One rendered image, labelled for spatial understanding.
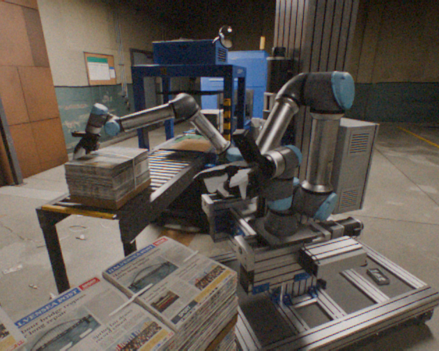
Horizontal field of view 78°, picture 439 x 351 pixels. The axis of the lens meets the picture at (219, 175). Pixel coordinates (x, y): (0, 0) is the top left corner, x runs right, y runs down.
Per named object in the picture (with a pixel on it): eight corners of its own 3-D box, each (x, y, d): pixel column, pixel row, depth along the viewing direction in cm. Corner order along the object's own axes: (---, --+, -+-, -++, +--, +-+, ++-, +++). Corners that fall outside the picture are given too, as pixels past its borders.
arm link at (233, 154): (228, 176, 154) (228, 153, 149) (223, 168, 166) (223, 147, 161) (248, 174, 156) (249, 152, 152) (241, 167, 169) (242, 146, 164)
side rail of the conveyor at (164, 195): (130, 244, 132) (127, 222, 128) (120, 242, 133) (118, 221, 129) (210, 164, 254) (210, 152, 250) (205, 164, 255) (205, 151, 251)
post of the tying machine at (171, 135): (175, 196, 348) (167, 67, 295) (168, 196, 350) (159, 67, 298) (178, 193, 356) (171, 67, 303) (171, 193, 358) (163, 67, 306)
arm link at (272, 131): (282, 65, 101) (221, 178, 90) (310, 64, 93) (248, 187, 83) (292, 87, 109) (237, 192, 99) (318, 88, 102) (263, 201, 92)
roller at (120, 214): (128, 223, 137) (127, 214, 135) (53, 212, 148) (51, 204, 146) (134, 219, 141) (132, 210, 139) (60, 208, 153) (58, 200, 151)
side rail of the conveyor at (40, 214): (47, 229, 144) (42, 209, 140) (39, 228, 146) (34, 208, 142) (162, 160, 266) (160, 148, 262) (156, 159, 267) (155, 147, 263)
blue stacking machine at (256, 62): (271, 164, 476) (281, 33, 406) (202, 159, 508) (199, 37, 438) (277, 145, 613) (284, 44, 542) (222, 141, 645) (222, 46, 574)
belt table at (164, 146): (214, 162, 252) (214, 152, 248) (152, 157, 268) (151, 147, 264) (231, 145, 315) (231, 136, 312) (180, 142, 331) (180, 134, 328)
